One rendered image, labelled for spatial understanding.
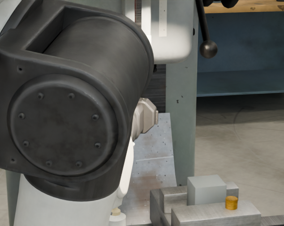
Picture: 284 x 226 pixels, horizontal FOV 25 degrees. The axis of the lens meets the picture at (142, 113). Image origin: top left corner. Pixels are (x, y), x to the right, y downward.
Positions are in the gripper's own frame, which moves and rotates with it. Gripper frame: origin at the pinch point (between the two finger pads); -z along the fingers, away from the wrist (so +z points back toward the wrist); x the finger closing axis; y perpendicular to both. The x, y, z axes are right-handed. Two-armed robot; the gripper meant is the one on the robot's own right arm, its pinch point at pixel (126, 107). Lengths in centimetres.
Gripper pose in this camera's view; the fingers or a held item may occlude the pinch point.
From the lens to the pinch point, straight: 113.4
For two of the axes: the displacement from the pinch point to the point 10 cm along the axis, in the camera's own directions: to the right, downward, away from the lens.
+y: 0.0, 9.6, 2.9
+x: -9.8, -0.6, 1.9
